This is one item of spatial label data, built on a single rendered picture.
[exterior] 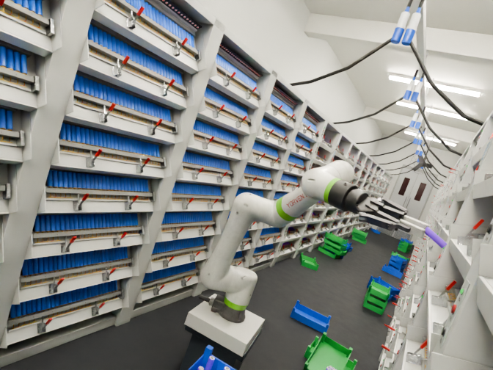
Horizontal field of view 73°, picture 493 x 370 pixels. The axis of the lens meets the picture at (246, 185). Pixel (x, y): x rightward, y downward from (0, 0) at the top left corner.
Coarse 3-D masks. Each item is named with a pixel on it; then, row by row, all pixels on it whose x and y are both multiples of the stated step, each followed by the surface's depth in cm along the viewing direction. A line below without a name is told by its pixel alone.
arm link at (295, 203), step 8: (336, 168) 118; (344, 168) 120; (352, 168) 122; (344, 176) 119; (352, 176) 121; (296, 192) 140; (288, 200) 143; (296, 200) 139; (304, 200) 136; (312, 200) 135; (288, 208) 144; (296, 208) 142; (304, 208) 141; (296, 216) 146
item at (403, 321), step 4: (400, 316) 183; (400, 320) 182; (404, 320) 181; (408, 320) 181; (400, 324) 182; (404, 324) 181; (400, 328) 179; (404, 328) 179; (400, 332) 174; (404, 332) 174; (396, 340) 163; (400, 340) 163; (396, 344) 158; (400, 344) 158; (396, 348) 154; (396, 352) 149; (392, 356) 145; (392, 360) 141
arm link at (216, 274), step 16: (240, 208) 147; (256, 208) 148; (240, 224) 150; (224, 240) 154; (240, 240) 155; (224, 256) 156; (208, 272) 160; (224, 272) 160; (208, 288) 162; (224, 288) 162
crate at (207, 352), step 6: (210, 348) 104; (204, 354) 104; (210, 354) 104; (198, 360) 101; (204, 360) 104; (216, 360) 104; (192, 366) 97; (198, 366) 103; (204, 366) 104; (216, 366) 104; (222, 366) 104; (228, 366) 103
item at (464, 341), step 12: (492, 240) 53; (468, 276) 60; (456, 300) 61; (468, 300) 53; (468, 312) 53; (480, 312) 52; (456, 324) 54; (468, 324) 53; (480, 324) 52; (456, 336) 54; (468, 336) 53; (480, 336) 52; (492, 336) 51; (444, 348) 55; (456, 348) 54; (468, 348) 53; (480, 348) 52; (492, 348) 51; (468, 360) 53; (480, 360) 52; (492, 360) 51
